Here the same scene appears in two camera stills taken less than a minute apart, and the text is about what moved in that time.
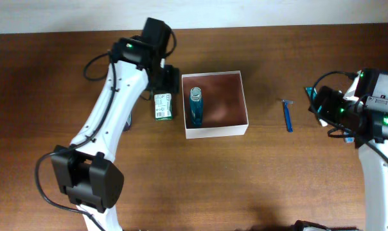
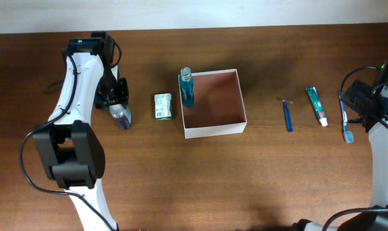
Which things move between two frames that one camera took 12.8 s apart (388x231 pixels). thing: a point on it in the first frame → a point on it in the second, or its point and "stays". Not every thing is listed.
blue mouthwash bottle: x=196 y=106 → x=187 y=87
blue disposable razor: x=287 y=104 stays
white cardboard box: x=215 y=104 stays
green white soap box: x=163 y=106 stays
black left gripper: x=172 y=82 → x=122 y=96
